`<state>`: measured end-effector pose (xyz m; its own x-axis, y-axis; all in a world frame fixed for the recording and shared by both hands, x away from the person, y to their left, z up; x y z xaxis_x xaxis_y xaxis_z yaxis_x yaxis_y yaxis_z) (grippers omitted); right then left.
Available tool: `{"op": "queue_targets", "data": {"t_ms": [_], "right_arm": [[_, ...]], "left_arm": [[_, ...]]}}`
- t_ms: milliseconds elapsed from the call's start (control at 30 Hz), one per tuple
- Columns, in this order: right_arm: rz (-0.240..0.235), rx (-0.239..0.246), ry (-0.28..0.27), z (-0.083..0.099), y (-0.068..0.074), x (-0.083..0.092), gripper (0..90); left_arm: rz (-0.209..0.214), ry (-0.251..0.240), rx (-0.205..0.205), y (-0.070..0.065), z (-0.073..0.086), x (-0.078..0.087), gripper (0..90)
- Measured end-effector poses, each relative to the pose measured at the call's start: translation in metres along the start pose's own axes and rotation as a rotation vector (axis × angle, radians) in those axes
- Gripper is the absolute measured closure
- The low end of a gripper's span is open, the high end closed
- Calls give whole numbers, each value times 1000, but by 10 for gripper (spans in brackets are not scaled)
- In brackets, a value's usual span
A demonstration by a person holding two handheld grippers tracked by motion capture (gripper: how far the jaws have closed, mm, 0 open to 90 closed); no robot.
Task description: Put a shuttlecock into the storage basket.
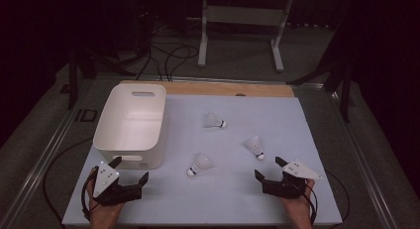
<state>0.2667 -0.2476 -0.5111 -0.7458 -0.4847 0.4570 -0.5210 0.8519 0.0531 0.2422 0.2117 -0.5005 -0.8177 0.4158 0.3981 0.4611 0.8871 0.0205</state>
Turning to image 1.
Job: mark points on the white shuttlecock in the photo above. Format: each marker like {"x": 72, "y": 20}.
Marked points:
{"x": 254, "y": 144}
{"x": 201, "y": 163}
{"x": 211, "y": 120}

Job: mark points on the white metal stand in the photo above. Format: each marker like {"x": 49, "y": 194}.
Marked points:
{"x": 244, "y": 16}

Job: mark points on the metal floor rail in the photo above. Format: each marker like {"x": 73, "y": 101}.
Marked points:
{"x": 43, "y": 156}
{"x": 363, "y": 163}

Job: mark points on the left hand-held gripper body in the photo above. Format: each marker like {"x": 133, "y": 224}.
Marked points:
{"x": 105, "y": 179}

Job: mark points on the pale table mat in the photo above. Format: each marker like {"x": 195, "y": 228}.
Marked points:
{"x": 224, "y": 199}

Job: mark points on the white plastic bin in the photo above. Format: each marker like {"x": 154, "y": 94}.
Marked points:
{"x": 132, "y": 123}

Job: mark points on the person's right hand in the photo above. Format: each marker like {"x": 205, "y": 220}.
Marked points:
{"x": 297, "y": 207}

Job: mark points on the person's left hand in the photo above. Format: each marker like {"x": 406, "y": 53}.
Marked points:
{"x": 106, "y": 215}

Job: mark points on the black stand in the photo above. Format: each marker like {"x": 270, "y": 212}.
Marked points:
{"x": 345, "y": 96}
{"x": 73, "y": 87}

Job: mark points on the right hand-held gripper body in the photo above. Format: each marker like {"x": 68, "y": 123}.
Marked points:
{"x": 285, "y": 187}

